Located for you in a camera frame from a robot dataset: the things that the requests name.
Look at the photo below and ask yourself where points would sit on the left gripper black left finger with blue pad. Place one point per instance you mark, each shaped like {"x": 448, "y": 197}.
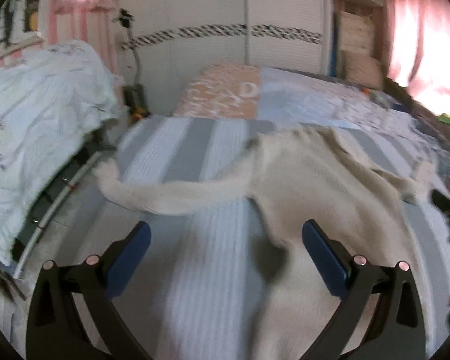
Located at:
{"x": 97, "y": 292}

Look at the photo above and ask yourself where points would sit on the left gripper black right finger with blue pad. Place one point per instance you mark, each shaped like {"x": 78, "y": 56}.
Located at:
{"x": 363, "y": 295}

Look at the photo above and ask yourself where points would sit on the pink curtain right window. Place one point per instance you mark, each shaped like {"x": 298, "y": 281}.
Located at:
{"x": 419, "y": 50}

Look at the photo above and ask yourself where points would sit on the wooden shelf unit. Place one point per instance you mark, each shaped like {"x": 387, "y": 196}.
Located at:
{"x": 357, "y": 50}

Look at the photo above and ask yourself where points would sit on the black white wall poster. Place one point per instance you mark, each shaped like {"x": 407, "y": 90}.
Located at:
{"x": 22, "y": 24}

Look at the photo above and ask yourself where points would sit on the white wardrobe with patterned band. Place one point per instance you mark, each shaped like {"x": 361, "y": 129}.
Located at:
{"x": 176, "y": 39}

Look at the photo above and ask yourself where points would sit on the grey white striped blanket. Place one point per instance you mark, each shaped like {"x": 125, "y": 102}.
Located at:
{"x": 160, "y": 150}

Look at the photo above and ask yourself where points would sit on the white metal bed rail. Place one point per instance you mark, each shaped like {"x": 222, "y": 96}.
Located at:
{"x": 50, "y": 201}

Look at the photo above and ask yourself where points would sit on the pale crumpled duvet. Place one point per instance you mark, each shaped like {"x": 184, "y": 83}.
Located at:
{"x": 50, "y": 101}

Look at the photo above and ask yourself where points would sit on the pink curtain left window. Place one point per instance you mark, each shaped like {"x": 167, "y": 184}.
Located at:
{"x": 85, "y": 20}

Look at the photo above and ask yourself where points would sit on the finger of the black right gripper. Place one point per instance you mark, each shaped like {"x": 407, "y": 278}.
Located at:
{"x": 441, "y": 202}

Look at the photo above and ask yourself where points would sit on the pink curtain window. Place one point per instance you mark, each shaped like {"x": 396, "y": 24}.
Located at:
{"x": 85, "y": 20}
{"x": 419, "y": 50}

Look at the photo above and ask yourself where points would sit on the beige ribbed knit sweater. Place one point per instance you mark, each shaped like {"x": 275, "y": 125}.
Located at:
{"x": 292, "y": 176}

